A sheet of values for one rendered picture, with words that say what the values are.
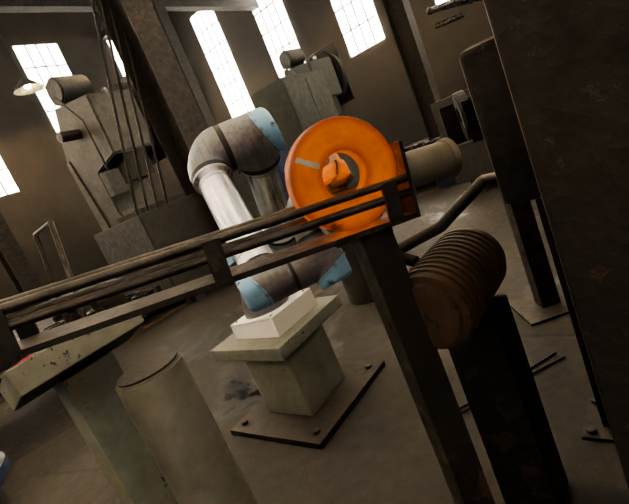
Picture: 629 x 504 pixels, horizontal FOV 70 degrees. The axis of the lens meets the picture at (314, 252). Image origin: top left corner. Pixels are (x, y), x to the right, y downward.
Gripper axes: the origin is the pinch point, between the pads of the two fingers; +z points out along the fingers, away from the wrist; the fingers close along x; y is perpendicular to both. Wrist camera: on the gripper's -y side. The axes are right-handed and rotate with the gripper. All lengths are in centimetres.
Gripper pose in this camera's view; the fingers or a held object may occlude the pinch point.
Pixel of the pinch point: (336, 169)
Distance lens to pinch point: 63.5
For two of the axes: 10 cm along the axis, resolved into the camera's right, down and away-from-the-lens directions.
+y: -4.5, -8.9, 1.0
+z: 1.5, -1.9, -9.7
